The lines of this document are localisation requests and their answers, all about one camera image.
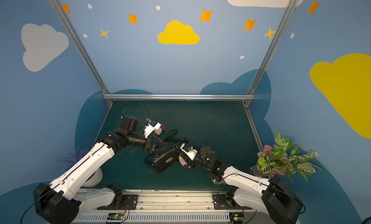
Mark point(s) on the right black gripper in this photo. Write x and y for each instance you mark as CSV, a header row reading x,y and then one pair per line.
x,y
191,161

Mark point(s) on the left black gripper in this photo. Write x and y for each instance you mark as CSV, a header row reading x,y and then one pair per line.
x,y
150,144

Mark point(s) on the white red plush charm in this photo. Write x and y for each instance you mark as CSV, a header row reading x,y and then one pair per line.
x,y
159,130

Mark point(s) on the penguin plush with straw hat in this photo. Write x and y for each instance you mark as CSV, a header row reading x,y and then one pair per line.
x,y
183,162

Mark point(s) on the black crocodile leather handbag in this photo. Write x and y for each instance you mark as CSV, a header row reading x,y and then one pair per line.
x,y
160,162

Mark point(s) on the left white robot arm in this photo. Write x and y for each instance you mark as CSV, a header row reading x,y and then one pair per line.
x,y
59,203

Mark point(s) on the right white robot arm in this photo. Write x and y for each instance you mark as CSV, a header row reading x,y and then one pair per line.
x,y
270,196

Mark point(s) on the small green plant white pot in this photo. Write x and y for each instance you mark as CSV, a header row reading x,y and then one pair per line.
x,y
216,182

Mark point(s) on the lavender plant in white pot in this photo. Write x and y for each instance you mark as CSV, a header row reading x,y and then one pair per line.
x,y
92,178

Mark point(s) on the right green circuit board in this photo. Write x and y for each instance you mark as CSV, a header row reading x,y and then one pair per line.
x,y
236,218

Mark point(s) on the green circuit board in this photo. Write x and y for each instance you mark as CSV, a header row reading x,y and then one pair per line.
x,y
236,218
115,217

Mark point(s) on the pink vase with green leaves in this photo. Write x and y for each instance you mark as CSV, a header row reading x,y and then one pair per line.
x,y
285,159

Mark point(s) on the left green circuit board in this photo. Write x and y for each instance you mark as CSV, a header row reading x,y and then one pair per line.
x,y
115,217

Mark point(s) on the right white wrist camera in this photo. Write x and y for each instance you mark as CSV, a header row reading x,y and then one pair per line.
x,y
189,152

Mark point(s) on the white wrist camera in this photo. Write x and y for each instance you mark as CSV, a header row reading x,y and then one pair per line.
x,y
189,152
151,126

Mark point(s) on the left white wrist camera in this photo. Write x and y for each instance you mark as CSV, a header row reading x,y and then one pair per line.
x,y
151,126

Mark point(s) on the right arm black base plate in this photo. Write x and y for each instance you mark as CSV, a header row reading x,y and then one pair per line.
x,y
225,202

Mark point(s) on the aluminium back frame bar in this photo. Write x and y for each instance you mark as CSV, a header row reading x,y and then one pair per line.
x,y
177,97

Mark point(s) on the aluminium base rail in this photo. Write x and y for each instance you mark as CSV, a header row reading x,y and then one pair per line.
x,y
165,200

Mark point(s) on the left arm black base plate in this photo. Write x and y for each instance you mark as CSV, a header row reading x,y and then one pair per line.
x,y
121,202

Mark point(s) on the aluminium left frame post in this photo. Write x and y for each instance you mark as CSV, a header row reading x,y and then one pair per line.
x,y
68,25

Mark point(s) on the aluminium frame post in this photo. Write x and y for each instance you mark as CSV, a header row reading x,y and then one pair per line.
x,y
68,25
283,23

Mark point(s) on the aluminium right frame post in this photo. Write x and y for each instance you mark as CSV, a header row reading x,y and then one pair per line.
x,y
283,23

